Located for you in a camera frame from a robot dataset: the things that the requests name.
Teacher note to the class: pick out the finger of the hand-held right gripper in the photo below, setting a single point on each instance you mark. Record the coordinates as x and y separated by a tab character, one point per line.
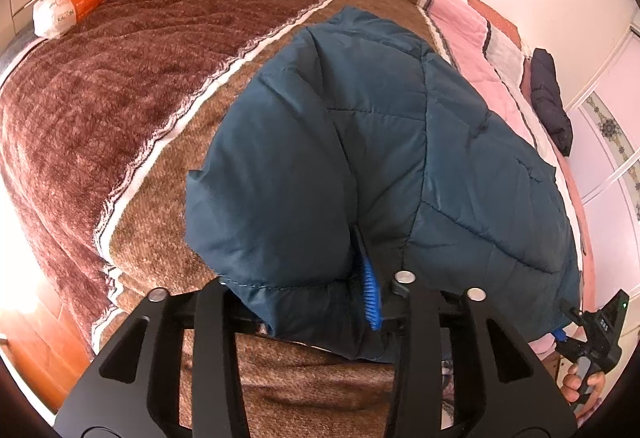
562	338
571	313

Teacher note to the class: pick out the white wardrobe with floral trim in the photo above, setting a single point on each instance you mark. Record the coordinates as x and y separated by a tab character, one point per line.
607	128

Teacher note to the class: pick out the brown and pink striped blanket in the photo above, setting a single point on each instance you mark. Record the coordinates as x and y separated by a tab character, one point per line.
125	93

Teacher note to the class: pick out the person's right hand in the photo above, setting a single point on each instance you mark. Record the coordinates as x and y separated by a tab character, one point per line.
572	385

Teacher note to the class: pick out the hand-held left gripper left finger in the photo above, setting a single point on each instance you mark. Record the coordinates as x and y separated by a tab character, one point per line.
215	313

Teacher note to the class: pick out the dark navy puffer jacket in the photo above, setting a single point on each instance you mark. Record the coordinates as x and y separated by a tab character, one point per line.
550	98

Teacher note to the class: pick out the teal quilted puffer jacket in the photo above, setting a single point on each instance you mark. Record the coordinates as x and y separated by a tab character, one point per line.
350	158

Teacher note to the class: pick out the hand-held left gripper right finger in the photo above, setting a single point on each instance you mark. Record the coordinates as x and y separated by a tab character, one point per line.
371	298

